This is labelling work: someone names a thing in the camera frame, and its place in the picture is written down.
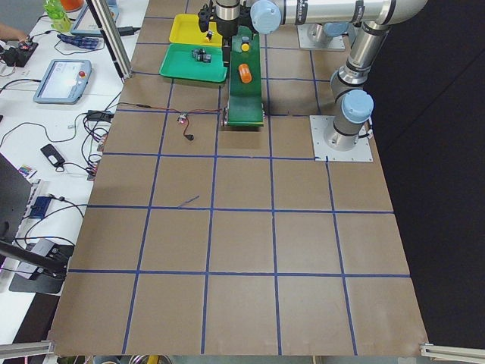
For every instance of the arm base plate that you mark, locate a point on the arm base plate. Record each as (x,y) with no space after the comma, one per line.
(331,146)
(325,37)

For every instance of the orange cylinder with 4680 print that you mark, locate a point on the orange cylinder with 4680 print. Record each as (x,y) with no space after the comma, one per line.
(245,74)

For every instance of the blue patterned cloth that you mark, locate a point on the blue patterned cloth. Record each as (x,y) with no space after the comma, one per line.
(81,42)

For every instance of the teach pendant near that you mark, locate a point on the teach pendant near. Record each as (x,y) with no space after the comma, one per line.
(64,82)

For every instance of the black phone on desk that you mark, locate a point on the black phone on desk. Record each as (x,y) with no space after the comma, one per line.
(53,155)

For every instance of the black power brick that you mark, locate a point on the black power brick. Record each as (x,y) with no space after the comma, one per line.
(102,116)

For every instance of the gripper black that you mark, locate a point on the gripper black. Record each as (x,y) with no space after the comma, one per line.
(226,27)

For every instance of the yellow plastic tray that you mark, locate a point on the yellow plastic tray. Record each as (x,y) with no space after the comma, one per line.
(185,30)

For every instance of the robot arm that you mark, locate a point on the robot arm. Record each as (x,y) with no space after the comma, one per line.
(265,17)
(354,106)

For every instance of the motor speed controller board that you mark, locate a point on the motor speed controller board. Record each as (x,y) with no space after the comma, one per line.
(183,118)

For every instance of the green drink bottle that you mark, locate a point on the green drink bottle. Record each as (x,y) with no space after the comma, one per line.
(58,16)

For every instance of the teach pendant far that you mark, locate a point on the teach pendant far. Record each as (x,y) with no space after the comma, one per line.
(85,24)

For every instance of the teach pendant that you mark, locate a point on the teach pendant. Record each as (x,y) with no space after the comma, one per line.
(85,24)
(64,82)

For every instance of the black monitor stand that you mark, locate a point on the black monitor stand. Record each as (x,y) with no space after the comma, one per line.
(37,264)

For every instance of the aluminium frame post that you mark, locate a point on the aluminium frame post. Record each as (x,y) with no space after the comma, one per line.
(112,38)

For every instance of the green plastic tray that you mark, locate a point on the green plastic tray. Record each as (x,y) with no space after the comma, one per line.
(179,63)

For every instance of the green conveyor belt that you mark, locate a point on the green conveyor belt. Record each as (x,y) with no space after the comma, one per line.
(244,106)

